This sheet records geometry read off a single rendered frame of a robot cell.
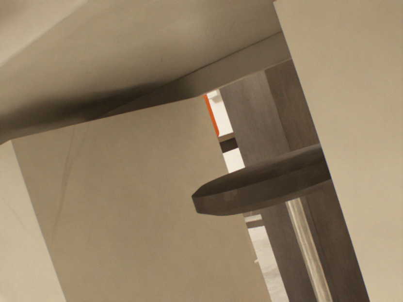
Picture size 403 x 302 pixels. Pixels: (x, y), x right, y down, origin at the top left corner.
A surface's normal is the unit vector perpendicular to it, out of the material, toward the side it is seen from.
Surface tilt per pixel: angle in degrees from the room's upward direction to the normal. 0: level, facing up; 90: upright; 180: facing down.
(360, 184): 90
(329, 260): 90
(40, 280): 90
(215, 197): 90
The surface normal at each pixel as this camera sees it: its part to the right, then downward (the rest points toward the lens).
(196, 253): 0.72, -0.23
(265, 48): -0.62, 0.22
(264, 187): -0.26, 0.11
